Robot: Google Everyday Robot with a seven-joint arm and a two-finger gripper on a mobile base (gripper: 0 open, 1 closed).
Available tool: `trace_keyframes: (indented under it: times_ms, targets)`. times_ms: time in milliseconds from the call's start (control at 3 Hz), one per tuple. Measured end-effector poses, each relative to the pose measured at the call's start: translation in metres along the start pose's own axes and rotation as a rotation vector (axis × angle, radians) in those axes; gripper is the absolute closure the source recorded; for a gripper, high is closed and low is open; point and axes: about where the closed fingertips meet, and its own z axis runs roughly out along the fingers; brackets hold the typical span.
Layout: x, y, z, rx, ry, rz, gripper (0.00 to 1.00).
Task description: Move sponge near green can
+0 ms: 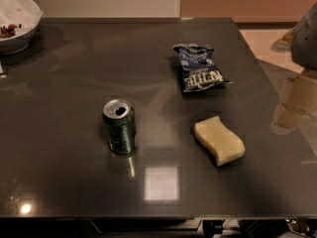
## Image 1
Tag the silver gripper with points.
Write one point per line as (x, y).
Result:
(305, 44)

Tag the yellow sponge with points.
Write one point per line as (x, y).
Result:
(224, 145)

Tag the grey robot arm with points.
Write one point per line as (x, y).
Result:
(303, 48)

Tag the green soda can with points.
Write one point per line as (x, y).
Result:
(119, 120)

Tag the blue chip bag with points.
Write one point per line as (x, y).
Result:
(199, 71)

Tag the white bowl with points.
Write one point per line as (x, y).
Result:
(21, 36)

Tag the white paper in bowl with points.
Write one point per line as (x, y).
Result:
(15, 12)

